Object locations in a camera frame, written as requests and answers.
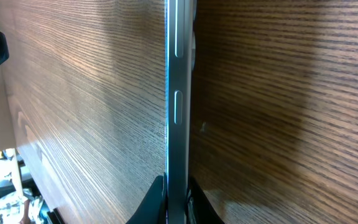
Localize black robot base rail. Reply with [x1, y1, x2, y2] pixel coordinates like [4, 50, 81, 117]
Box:
[47, 208, 65, 224]

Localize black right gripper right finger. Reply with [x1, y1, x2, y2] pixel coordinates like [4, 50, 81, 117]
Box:
[186, 177, 224, 224]

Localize seated person in background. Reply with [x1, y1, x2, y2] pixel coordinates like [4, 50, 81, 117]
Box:
[0, 189, 47, 224]

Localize blue screen Galaxy smartphone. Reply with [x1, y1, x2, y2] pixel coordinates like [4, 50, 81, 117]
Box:
[165, 0, 197, 223]

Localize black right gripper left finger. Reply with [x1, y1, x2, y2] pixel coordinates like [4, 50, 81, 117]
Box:
[134, 175, 167, 224]

